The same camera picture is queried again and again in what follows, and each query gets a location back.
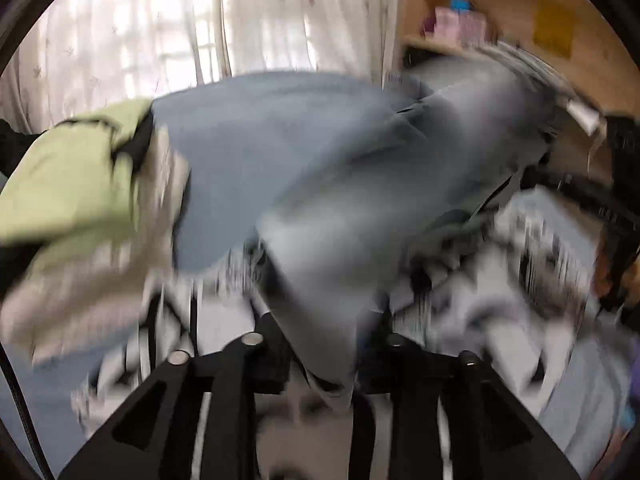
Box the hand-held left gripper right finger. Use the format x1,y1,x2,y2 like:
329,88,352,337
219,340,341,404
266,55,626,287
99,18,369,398
356,309,583,480

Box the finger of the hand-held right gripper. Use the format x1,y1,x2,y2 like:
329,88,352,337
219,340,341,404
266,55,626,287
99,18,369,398
520,166,618,223

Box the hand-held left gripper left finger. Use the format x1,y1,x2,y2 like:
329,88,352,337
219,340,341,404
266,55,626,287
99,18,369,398
57,305,294,480

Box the black and white printed garment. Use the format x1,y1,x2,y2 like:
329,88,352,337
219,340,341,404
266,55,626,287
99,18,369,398
72,42,607,480

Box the yellow paper sheet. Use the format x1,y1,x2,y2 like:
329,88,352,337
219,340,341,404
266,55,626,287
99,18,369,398
531,0,574,59

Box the light green garment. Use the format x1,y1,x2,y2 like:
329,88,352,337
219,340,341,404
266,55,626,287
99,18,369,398
0,99,154,281

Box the white floral curtain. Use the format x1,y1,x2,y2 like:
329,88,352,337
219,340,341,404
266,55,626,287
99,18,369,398
0,0,233,133
220,0,403,86

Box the black cable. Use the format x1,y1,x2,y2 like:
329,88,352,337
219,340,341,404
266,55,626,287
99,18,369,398
0,344,55,480

